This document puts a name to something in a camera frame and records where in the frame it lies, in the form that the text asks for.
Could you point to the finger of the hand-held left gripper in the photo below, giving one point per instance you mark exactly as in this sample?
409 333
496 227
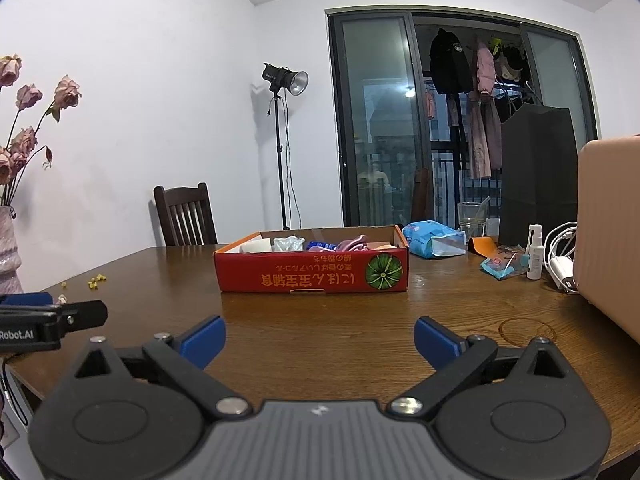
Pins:
85 315
30 299

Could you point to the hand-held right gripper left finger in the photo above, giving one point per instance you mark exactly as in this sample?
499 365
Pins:
205 340

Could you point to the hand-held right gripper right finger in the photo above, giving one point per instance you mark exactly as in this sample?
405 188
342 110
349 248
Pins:
435 340

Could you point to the red cardboard box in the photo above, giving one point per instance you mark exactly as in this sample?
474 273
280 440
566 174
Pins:
300 275

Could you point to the clear plastic packet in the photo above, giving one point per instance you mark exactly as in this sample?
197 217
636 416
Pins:
287 244

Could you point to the scattered yellow bits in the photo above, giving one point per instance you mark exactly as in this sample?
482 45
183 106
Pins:
95 282

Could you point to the pale pink vase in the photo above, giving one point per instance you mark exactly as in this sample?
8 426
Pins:
9 255

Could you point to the small teal packet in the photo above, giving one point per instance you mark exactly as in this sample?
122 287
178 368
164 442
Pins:
500 265

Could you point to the orange leather pouch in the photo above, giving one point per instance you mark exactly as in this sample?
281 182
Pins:
485 247

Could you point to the blue tissue packet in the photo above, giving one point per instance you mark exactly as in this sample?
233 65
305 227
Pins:
425 235

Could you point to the clear glass cup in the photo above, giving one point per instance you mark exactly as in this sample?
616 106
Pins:
470 225

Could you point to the dark wooden chair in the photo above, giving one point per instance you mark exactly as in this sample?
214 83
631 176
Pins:
185 215

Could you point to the white spray bottle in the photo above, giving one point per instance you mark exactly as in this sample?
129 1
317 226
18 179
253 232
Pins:
534 260

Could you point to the black paper bag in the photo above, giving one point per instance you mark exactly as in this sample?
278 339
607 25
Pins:
540 180

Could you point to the black studio light stand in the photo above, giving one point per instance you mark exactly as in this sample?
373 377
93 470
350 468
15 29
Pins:
280 160

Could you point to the pink suitcase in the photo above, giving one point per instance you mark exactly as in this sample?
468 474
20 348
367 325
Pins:
610 235

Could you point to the dried pink roses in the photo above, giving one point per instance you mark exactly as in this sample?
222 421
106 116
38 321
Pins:
65 92

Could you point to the sliding glass door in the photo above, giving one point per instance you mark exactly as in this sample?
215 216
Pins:
380 110

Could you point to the hanging pink jacket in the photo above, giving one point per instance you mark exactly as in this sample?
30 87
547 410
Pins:
484 72

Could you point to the hanging black jacket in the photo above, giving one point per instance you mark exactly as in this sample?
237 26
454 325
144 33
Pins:
450 62

